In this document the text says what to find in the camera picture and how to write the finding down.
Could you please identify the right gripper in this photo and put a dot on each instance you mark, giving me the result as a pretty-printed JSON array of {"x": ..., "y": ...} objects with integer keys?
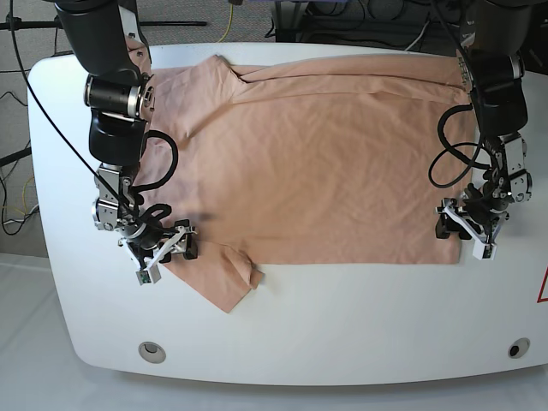
[{"x": 149, "y": 246}]

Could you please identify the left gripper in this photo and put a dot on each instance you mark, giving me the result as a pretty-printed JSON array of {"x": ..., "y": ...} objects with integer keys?
[{"x": 476, "y": 216}]

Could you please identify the peach pink T-shirt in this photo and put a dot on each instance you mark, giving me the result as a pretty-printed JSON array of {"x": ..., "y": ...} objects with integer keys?
[{"x": 321, "y": 161}]

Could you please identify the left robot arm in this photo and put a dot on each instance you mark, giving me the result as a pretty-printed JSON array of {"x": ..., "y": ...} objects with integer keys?
[{"x": 488, "y": 42}]

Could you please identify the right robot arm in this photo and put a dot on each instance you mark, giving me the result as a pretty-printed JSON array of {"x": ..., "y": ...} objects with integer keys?
[{"x": 107, "y": 41}]

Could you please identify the red triangle warning sticker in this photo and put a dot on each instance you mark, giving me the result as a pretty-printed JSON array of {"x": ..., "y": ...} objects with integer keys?
[{"x": 543, "y": 292}]

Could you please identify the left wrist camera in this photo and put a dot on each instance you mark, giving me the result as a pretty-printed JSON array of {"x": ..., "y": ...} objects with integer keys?
[{"x": 484, "y": 251}]

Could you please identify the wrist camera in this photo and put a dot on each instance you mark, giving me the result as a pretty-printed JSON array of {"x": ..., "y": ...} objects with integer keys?
[
  {"x": 148, "y": 276},
  {"x": 484, "y": 251}
]

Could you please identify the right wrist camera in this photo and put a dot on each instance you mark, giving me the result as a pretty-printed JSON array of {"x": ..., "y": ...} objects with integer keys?
[{"x": 148, "y": 276}]

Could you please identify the left table cable grommet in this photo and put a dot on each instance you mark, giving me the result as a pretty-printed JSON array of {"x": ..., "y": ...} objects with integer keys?
[{"x": 151, "y": 352}]

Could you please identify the table cable grommet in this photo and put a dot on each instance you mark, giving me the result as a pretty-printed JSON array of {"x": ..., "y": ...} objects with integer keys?
[
  {"x": 519, "y": 348},
  {"x": 151, "y": 352}
]

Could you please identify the right table cable grommet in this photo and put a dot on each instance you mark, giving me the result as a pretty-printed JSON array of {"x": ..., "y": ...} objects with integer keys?
[{"x": 519, "y": 348}]

